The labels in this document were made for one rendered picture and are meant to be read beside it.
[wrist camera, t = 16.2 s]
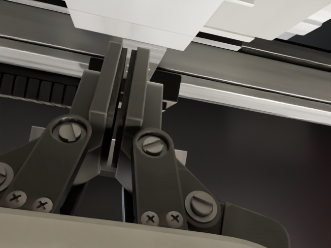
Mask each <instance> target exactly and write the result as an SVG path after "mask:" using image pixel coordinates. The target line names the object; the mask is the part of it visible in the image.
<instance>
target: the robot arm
mask: <svg viewBox="0 0 331 248"><path fill-rule="evenodd" d="M127 50H128V49H127V48H124V47H123V43H118V42H113V41H109V44H108V47H107V50H106V54H105V57H104V61H103V64H102V68H101V71H100V72H98V71H93V70H88V69H85V70H84V72H83V74H82V77H81V80H80V83H79V86H78V89H77V91H76V94H75V97H74V100H73V103H72V106H71V109H70V111H69V114H63V115H60V116H57V117H55V118H54V119H53V120H52V121H51V122H50V123H49V124H48V126H47V127H46V129H45V130H44V132H43V133H42V135H41V136H40V137H38V138H36V139H34V140H31V141H29V142H27V143H25V144H22V145H20V146H18V147H16V148H14V149H11V150H9V151H7V152H5V153H2V154H0V248H291V246H290V237H289V234H288V232H287V230H286V228H285V227H284V226H283V225H282V224H281V223H280V222H278V221H276V220H275V219H273V218H270V217H267V216H264V215H261V214H259V213H256V212H253V211H251V210H248V209H246V208H243V207H240V206H238V205H235V204H232V203H229V202H225V203H221V202H219V201H218V200H217V198H216V197H215V196H214V195H213V194H212V193H211V192H210V191H209V190H208V189H207V188H206V187H205V186H204V185H203V184H202V183H201V182H200V181H199V180H198V179H197V178H196V177H195V176H194V175H193V174H192V173H191V172H190V171H189V170H188V169H187V168H186V167H185V166H184V165H183V164H182V163H181V162H180V161H179V160H178V159H177V158H176V155H175V149H174V144H173V141H172V139H171V137H170V136H169V135H168V134H167V133H165V132H164V131H162V130H161V127H162V106H163V84H160V83H154V82H149V81H147V79H148V70H149V61H150V52H151V49H146V48H141V47H137V50H133V49H132V52H131V57H130V62H129V68H128V73H127V78H126V83H125V89H124V94H123V99H122V105H121V110H120V116H119V121H118V127H117V133H116V140H115V146H114V152H113V158H112V164H111V167H112V168H116V174H115V178H116V179H117V180H118V181H119V182H120V183H121V185H122V214H123V222H120V221H112V220H104V219H96V218H88V217H76V216H75V214H76V212H77V209H78V207H79V204H80V202H81V200H82V197H83V195H84V193H85V190H86V188H87V185H88V181H89V180H90V179H92V178H93V177H95V176H97V175H98V174H100V169H101V166H105V167H106V166H107V162H108V157H109V152H110V147H111V141H112V136H113V131H114V127H115V122H116V116H117V111H118V106H119V101H120V95H121V88H122V82H123V76H124V69H125V63H126V56H127Z"/></svg>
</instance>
